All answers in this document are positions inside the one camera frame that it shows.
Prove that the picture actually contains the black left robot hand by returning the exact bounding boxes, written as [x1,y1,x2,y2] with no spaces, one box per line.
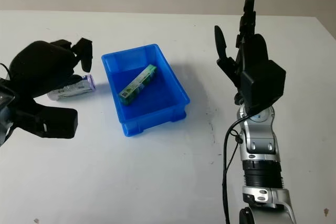
[7,38,95,101]

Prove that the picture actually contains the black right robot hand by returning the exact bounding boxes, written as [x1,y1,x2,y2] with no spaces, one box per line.
[214,0,271,105]

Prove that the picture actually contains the purple white gum canister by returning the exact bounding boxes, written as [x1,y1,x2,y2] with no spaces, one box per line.
[47,74,96,102]

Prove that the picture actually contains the green chewing gum box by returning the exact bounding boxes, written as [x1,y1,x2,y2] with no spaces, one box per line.
[119,63,159,106]

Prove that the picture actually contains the blue plastic tray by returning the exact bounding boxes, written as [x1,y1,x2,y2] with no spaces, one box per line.
[101,43,191,138]

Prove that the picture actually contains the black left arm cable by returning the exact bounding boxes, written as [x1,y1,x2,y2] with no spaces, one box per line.
[0,62,12,81]

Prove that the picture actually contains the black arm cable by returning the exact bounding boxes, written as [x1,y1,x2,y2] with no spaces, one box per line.
[222,118,250,224]
[0,62,12,81]

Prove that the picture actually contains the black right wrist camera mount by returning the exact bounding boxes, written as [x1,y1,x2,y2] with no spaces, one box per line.
[240,60,287,115]

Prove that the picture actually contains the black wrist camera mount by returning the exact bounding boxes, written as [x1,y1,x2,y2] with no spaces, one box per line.
[240,60,287,115]
[10,97,79,139]

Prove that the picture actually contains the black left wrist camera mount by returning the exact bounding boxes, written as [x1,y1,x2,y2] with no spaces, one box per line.
[10,97,79,139]

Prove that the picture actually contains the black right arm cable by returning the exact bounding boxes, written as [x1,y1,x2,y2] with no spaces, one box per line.
[222,118,250,224]

